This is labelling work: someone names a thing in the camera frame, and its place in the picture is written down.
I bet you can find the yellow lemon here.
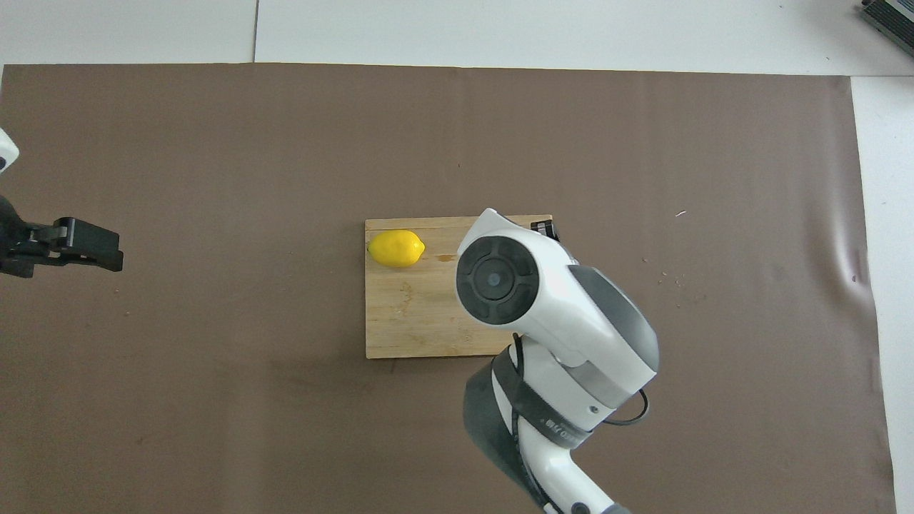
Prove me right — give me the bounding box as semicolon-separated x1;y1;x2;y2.
368;229;427;269

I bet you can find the black ribbed device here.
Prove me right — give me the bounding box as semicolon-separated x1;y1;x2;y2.
857;0;914;40

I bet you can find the wooden cutting board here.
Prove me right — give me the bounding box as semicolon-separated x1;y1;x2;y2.
364;214;554;360

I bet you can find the brown paper table mat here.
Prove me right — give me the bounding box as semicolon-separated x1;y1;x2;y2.
0;63;897;514

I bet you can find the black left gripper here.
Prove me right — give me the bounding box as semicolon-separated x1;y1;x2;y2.
0;193;124;279

